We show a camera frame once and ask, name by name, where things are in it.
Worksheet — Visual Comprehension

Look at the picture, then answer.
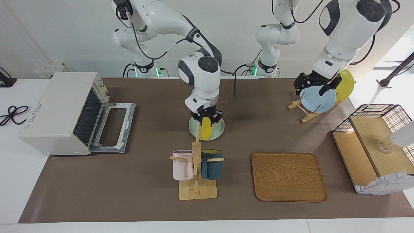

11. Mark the wooden plate rack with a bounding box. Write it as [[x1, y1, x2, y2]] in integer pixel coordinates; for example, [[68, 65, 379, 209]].
[[288, 97, 340, 123]]

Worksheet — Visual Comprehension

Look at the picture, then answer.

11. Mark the yellow plate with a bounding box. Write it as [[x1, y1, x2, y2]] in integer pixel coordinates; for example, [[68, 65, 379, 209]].
[[335, 69, 355, 102]]

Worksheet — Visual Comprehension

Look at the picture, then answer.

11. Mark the glass oven door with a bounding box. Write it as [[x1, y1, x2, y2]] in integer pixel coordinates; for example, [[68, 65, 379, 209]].
[[89, 102, 136, 153]]

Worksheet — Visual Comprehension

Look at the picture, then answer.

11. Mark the black stand pole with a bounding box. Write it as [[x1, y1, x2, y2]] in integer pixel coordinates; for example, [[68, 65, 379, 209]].
[[376, 52, 414, 88]]

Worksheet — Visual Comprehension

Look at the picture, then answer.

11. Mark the dark teal mug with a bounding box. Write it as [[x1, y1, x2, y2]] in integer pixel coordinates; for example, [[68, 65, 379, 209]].
[[201, 149, 223, 180]]

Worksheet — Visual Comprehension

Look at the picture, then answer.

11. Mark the wooden shelf with wire basket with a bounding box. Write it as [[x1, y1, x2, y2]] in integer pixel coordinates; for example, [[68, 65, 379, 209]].
[[332, 104, 414, 195]]

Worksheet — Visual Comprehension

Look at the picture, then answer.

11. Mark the white checked fabric liner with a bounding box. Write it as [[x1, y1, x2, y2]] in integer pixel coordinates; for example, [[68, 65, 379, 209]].
[[354, 171, 414, 195]]

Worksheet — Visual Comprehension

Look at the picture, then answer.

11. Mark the wooden mug tree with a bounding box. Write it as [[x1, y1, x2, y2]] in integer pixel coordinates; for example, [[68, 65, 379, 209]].
[[170, 122, 224, 200]]

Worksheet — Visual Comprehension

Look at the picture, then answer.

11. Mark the light blue plate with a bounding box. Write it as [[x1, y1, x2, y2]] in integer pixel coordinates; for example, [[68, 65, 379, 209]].
[[300, 86, 337, 113]]

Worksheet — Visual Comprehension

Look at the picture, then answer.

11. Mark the small clear glass object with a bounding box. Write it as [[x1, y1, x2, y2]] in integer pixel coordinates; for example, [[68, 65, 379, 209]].
[[377, 140, 393, 154]]

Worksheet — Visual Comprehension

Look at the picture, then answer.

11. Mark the light green plate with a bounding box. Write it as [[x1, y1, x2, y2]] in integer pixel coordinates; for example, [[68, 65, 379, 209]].
[[189, 115, 225, 141]]

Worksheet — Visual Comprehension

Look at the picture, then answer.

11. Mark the white blurred rounded object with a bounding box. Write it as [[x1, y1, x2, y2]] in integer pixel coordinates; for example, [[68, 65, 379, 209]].
[[390, 120, 414, 148]]

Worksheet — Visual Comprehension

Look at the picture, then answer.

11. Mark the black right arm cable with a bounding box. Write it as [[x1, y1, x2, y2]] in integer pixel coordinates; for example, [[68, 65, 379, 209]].
[[128, 11, 237, 104]]

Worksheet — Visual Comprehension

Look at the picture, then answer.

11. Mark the yellow corn cob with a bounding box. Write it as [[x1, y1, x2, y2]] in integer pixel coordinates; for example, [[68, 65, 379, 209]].
[[201, 117, 213, 140]]

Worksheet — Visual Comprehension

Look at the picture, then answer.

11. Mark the black clamp base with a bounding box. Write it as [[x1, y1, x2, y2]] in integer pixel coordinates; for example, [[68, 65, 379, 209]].
[[0, 67, 17, 88]]

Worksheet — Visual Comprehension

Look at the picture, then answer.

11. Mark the wooden serving tray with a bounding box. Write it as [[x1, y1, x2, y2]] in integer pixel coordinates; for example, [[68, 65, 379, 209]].
[[251, 152, 328, 203]]

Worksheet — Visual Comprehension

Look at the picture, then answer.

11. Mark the pink mug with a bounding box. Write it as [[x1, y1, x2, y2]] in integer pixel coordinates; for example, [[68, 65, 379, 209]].
[[172, 150, 194, 181]]

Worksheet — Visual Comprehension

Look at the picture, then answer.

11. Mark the brown table mat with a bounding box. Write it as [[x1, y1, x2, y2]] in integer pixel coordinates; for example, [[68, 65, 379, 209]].
[[18, 77, 414, 224]]

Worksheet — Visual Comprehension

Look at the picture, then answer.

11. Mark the beige toaster oven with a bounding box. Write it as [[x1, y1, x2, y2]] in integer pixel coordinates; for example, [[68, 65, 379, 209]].
[[18, 72, 111, 156]]

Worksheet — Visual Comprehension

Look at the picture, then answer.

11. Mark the coiled black cable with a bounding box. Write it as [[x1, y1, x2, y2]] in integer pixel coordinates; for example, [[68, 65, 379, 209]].
[[0, 105, 31, 127]]

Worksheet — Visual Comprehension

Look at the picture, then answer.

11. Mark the metal oven wire rack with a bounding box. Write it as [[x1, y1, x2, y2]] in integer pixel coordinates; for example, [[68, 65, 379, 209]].
[[74, 103, 104, 146]]

